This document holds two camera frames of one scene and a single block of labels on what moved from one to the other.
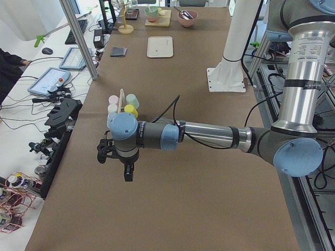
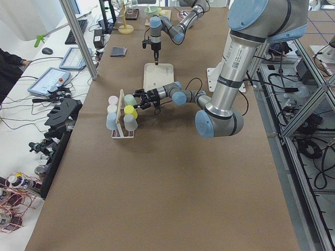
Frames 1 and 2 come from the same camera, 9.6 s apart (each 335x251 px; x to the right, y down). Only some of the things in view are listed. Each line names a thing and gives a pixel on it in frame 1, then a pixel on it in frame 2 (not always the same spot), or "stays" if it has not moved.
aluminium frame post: [69, 11] stays
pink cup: [113, 99] stays
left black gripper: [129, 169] to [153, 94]
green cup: [132, 99] stays
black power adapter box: [99, 38] stays
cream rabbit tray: [159, 46] to [156, 76]
